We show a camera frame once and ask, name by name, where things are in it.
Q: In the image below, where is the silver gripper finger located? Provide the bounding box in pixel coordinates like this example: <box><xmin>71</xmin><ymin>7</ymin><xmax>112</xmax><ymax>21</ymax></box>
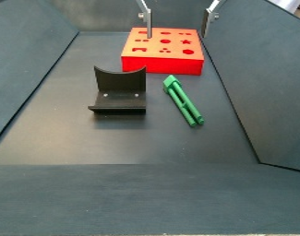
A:
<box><xmin>201</xmin><ymin>0</ymin><xmax>221</xmax><ymax>37</ymax></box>
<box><xmin>135</xmin><ymin>0</ymin><xmax>151</xmax><ymax>39</ymax></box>

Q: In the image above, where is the black curved fixture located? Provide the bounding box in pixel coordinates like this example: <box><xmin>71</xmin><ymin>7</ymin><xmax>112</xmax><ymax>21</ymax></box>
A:
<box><xmin>87</xmin><ymin>67</ymin><xmax>147</xmax><ymax>113</ymax></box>

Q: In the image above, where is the red foam shape block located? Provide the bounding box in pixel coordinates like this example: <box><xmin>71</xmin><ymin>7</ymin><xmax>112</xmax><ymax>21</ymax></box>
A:
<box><xmin>120</xmin><ymin>28</ymin><xmax>203</xmax><ymax>76</ymax></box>

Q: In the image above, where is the green three prong object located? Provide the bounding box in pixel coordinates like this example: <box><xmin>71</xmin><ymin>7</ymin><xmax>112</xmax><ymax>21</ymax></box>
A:
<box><xmin>163</xmin><ymin>75</ymin><xmax>203</xmax><ymax>126</ymax></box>

